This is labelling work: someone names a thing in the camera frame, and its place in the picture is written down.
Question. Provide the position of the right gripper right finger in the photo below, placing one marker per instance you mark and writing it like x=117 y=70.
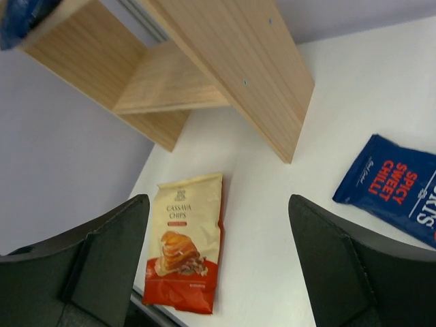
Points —
x=357 y=277

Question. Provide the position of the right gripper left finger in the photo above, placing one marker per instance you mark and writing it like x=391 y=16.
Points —
x=81 y=277

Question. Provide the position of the left cassava chips bag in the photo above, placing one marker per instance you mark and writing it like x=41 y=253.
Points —
x=185 y=244

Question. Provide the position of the wooden two-tier shelf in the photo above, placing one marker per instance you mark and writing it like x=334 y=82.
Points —
x=220 y=53

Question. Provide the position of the left aluminium frame post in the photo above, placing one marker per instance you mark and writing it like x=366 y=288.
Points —
x=142 y=16

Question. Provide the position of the spicy sweet chilli bag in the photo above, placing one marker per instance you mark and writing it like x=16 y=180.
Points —
x=395 y=184

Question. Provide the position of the blue sea salt vinegar bag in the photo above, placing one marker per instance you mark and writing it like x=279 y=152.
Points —
x=21 y=17

